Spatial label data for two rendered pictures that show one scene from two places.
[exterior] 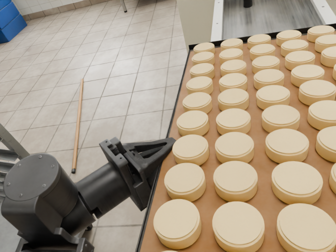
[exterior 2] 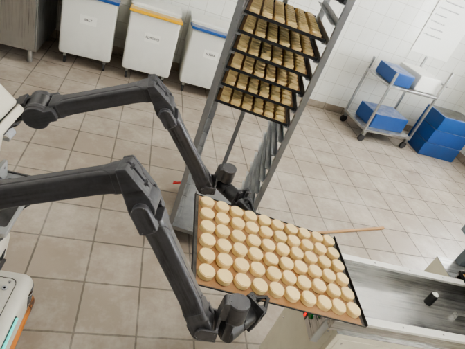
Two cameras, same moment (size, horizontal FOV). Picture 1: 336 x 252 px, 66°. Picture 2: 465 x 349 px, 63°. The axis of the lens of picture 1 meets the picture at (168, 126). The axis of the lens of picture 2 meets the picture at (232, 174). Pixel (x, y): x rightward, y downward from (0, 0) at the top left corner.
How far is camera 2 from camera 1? 1.15 m
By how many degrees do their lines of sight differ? 43
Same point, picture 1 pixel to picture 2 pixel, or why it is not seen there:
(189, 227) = (220, 207)
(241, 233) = (219, 217)
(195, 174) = (238, 212)
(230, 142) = (252, 225)
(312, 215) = (226, 232)
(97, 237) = not seen: hidden behind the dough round
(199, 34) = not seen: hidden behind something
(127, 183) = (234, 197)
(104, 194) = (230, 192)
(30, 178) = (228, 167)
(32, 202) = (222, 169)
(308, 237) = (220, 228)
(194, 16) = not seen: hidden behind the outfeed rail
